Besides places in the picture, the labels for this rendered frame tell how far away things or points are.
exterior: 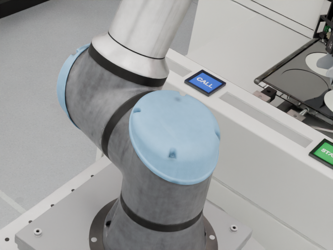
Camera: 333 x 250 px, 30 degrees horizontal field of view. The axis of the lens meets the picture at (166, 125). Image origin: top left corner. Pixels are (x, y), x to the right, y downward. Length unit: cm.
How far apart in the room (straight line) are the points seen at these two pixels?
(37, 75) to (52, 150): 49
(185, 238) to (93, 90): 23
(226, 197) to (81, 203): 32
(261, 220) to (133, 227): 37
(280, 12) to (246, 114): 65
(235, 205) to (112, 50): 46
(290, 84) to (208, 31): 58
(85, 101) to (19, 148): 156
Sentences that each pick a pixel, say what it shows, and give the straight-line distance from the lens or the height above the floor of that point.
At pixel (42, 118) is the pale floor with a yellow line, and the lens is 254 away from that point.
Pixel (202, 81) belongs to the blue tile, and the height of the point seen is 96.
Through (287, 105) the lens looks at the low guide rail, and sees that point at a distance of 134.
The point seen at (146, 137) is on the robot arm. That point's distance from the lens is 74.
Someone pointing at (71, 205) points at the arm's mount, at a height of 89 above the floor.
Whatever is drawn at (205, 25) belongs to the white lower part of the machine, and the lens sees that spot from 185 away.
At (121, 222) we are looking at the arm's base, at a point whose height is 96.
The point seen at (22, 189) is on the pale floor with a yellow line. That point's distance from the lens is 224.
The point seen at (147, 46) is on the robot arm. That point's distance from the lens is 82.
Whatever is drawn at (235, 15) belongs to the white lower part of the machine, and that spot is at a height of 78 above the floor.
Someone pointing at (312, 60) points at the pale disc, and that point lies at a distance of 142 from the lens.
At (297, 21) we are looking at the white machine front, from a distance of 168.
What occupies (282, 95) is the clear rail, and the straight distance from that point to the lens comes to 128.
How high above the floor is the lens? 159
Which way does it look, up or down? 38 degrees down
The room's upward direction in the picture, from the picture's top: 11 degrees clockwise
